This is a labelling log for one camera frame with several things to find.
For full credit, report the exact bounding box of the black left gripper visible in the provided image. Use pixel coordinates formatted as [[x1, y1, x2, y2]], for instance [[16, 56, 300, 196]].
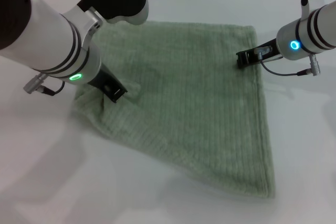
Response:
[[87, 63, 129, 103]]

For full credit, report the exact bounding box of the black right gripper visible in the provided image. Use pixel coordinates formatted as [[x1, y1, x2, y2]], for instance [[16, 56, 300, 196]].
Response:
[[236, 39, 284, 70]]

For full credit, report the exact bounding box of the light green ribbed towel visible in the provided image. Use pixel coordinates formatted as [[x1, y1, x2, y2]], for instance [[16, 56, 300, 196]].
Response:
[[70, 20, 277, 200]]

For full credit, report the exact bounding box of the grey right wrist cable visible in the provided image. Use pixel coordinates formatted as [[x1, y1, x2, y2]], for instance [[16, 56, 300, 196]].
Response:
[[254, 46, 322, 77]]

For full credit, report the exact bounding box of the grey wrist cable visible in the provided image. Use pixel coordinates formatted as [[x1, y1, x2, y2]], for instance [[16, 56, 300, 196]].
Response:
[[254, 46, 322, 77], [23, 73, 66, 96]]

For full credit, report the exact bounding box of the grey left wrist cable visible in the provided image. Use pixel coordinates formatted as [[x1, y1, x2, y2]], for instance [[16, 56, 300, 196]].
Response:
[[23, 73, 66, 96]]

